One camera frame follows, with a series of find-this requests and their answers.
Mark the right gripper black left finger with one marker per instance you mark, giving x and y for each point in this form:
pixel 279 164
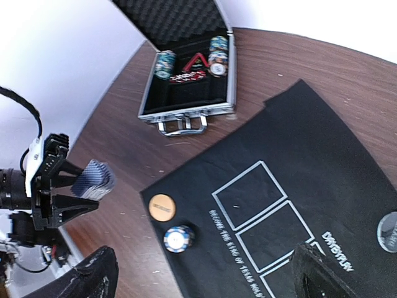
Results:
pixel 94 276

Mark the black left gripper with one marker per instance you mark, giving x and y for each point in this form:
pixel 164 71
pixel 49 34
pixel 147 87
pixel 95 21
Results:
pixel 46 168

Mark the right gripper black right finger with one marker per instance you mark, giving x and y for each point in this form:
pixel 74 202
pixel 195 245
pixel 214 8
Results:
pixel 316 275

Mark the blue playing card deck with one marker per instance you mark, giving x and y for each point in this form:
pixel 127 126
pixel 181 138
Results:
pixel 96 181

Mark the black white dealer button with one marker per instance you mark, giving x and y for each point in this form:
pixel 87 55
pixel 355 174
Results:
pixel 386 232

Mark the blue white chip stack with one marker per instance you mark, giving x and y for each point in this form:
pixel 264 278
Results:
pixel 178 238

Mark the orange big blind button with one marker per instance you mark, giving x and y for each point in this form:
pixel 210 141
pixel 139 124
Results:
pixel 162 207

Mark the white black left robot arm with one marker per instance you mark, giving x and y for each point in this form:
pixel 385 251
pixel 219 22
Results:
pixel 33 251

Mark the black poker playing mat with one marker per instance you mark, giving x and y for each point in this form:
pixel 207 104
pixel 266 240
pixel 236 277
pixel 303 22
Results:
pixel 295 173

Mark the green poker chip row left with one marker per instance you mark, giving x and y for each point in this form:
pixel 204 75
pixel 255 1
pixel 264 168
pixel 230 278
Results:
pixel 164 64

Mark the aluminium poker chip case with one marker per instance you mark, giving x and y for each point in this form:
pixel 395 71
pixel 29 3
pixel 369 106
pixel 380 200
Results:
pixel 186 28

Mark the green red poker chip row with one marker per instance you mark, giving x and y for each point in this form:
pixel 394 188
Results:
pixel 218 56

